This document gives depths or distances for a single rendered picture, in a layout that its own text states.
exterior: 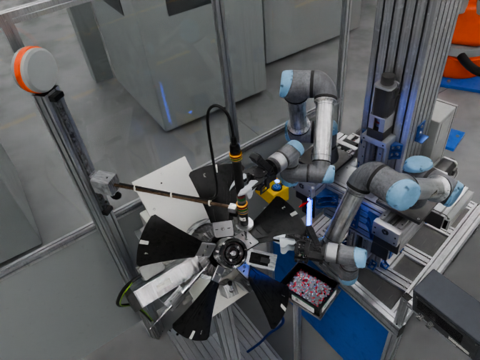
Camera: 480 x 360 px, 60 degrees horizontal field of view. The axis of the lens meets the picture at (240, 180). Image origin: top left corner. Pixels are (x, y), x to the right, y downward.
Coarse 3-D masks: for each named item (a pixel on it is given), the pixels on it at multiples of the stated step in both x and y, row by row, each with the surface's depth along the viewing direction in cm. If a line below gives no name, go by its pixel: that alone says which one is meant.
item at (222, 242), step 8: (216, 240) 168; (224, 240) 159; (232, 240) 159; (240, 240) 160; (216, 248) 160; (224, 248) 159; (232, 248) 160; (240, 248) 161; (216, 256) 160; (224, 256) 158; (232, 256) 160; (240, 256) 160; (216, 264) 167; (224, 264) 157; (232, 264) 159; (240, 264) 160
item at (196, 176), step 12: (204, 168) 165; (228, 168) 164; (192, 180) 167; (204, 180) 166; (228, 180) 164; (204, 192) 166; (228, 192) 163; (204, 204) 167; (228, 204) 163; (216, 216) 165; (228, 216) 163
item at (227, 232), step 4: (216, 224) 166; (220, 224) 166; (224, 224) 165; (228, 224) 164; (232, 224) 163; (216, 228) 166; (220, 228) 166; (224, 228) 165; (232, 228) 163; (216, 232) 167; (220, 232) 166; (224, 232) 165; (228, 232) 164; (232, 232) 163; (216, 236) 167; (220, 236) 166; (224, 236) 165
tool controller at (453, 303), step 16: (432, 272) 142; (416, 288) 140; (432, 288) 138; (448, 288) 137; (416, 304) 146; (432, 304) 135; (448, 304) 134; (464, 304) 132; (432, 320) 143; (448, 320) 132; (464, 320) 130; (448, 336) 142; (464, 336) 130; (464, 352) 139
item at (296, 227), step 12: (276, 204) 180; (288, 204) 180; (264, 216) 176; (276, 216) 175; (288, 216) 176; (252, 228) 172; (264, 228) 171; (276, 228) 171; (288, 228) 172; (300, 228) 173; (264, 240) 167; (276, 240) 168
